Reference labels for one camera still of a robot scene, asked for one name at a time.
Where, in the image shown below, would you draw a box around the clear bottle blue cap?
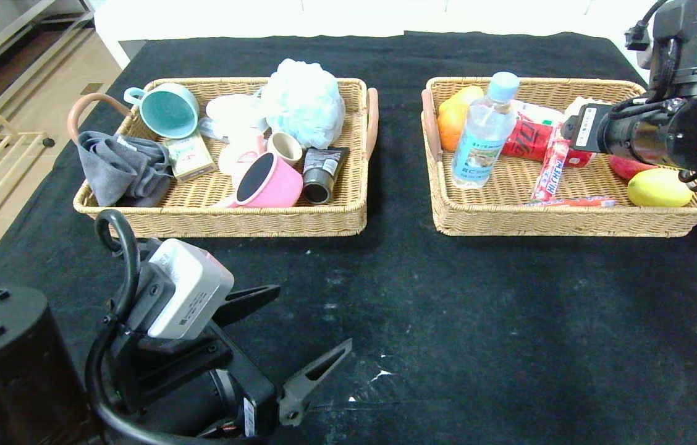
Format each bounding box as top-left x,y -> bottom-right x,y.
450,72 -> 521,190

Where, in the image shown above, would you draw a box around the orange sausage stick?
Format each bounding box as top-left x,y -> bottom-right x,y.
522,195 -> 616,208

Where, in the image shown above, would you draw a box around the white snack packet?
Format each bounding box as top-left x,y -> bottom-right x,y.
512,99 -> 572,129

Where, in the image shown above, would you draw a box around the pink saucepan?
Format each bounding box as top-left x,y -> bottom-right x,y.
213,152 -> 305,210

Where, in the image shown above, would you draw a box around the red cola can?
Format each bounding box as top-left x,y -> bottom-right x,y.
502,121 -> 596,169

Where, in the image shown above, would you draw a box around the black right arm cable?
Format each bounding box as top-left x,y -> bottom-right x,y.
625,0 -> 674,51

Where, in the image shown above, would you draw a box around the small green cream box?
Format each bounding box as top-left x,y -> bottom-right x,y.
164,132 -> 218,183

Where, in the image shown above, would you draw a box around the black table cloth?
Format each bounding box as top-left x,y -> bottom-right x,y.
0,31 -> 697,445

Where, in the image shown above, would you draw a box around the orange fruit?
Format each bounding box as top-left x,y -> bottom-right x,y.
437,103 -> 470,153

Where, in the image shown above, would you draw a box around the white round container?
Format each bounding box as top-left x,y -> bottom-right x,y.
205,95 -> 271,143

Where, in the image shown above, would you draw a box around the teal ceramic mug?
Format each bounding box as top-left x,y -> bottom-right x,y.
124,83 -> 201,140

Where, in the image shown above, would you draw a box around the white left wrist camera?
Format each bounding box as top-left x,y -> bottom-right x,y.
148,238 -> 235,340

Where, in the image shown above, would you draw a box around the light blue bath loofah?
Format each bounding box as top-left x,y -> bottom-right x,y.
261,59 -> 347,151

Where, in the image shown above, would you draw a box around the cream bread pastry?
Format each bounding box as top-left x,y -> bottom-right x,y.
565,96 -> 612,115

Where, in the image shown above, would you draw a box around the pink detergent bottle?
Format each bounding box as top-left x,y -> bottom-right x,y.
219,132 -> 267,189

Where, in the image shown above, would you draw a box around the beige mug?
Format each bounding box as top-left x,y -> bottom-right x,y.
266,132 -> 305,168

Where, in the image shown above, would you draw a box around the red apple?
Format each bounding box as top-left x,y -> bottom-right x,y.
608,155 -> 659,180

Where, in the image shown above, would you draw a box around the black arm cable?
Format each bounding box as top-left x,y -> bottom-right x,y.
625,0 -> 674,51
85,209 -> 250,445

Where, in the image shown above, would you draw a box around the wicker basket brown handles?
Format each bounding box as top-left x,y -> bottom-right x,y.
67,77 -> 380,239
421,77 -> 697,239

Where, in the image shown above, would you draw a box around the grey folded towel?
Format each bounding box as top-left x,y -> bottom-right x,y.
77,131 -> 174,208

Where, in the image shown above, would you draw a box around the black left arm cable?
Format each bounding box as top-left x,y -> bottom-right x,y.
85,209 -> 250,445

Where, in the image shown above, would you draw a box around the yellow lemon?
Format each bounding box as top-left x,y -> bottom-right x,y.
627,168 -> 695,208

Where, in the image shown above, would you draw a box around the white cabinet furniture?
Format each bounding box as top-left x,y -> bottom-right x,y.
95,0 -> 627,72

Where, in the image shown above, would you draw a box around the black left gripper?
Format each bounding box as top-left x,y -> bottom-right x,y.
145,284 -> 353,445

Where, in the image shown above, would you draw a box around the small yellow fruit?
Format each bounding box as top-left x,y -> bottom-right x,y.
439,86 -> 485,115

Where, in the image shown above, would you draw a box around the red Hi-Chew candy stick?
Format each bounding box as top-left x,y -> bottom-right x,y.
530,138 -> 571,203

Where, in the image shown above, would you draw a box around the black cosmetic tube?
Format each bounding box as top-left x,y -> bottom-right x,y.
302,146 -> 350,205

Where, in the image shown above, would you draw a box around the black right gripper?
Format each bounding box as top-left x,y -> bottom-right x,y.
560,103 -> 637,154

